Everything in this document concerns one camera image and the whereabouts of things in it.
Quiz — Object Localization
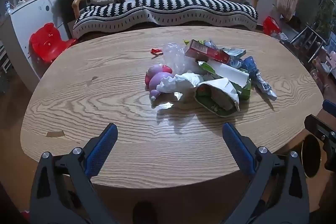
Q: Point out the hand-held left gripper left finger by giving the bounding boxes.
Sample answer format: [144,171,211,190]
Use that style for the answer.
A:
[30,123,118,224]

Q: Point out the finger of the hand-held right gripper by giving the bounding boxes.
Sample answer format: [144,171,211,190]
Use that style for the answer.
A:
[322,100,336,115]
[304,114,336,169]

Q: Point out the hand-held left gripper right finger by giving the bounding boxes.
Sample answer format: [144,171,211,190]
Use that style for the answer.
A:
[222,123,310,224]

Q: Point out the green white snack bag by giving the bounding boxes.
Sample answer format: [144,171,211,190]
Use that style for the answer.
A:
[196,78,252,118]

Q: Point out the clear plastic scrap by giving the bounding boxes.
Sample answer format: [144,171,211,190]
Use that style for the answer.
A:
[152,102,175,110]

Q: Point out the green white torn carton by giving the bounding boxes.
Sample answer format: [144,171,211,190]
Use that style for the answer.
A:
[198,60,250,88]

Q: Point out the blue wrapper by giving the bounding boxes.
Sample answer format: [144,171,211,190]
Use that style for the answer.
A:
[240,56,277,101]

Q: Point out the white tissue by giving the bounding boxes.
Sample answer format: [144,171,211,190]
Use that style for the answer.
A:
[157,73,204,102]

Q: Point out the purple pink plastic toy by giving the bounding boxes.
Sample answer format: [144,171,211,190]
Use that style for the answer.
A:
[145,64,174,102]

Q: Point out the silver foil packet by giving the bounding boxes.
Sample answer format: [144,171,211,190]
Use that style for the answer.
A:
[223,48,247,60]

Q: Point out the red cigarette box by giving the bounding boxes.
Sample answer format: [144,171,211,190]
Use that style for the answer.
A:
[184,39,231,64]

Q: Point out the clear plastic bag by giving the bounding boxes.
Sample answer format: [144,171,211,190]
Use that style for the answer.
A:
[163,42,200,75]

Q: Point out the green yellow snack packet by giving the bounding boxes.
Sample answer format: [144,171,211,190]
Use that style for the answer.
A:
[183,39,205,46]

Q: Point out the pink child's chair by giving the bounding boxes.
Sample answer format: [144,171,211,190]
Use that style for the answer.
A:
[324,51,336,69]

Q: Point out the white papers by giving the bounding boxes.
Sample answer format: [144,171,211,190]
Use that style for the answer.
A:
[273,31,289,42]

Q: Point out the potted plant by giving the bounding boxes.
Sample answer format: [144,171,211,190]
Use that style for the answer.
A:
[314,0,336,38]

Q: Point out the red plastic bag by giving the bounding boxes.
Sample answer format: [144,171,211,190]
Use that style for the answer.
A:
[262,16,281,36]

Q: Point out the red bear stool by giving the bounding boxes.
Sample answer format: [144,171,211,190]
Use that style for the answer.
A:
[29,23,78,64]

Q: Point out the white rack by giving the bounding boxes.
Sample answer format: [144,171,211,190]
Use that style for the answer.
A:
[0,40,12,72]

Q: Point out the black side cabinet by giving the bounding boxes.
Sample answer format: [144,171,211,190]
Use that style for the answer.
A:
[59,0,85,38]

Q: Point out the white cabinet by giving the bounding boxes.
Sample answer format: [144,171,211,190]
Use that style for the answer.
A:
[9,0,71,85]

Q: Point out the metal frame chair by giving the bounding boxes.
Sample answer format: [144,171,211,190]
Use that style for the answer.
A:
[290,25,328,63]

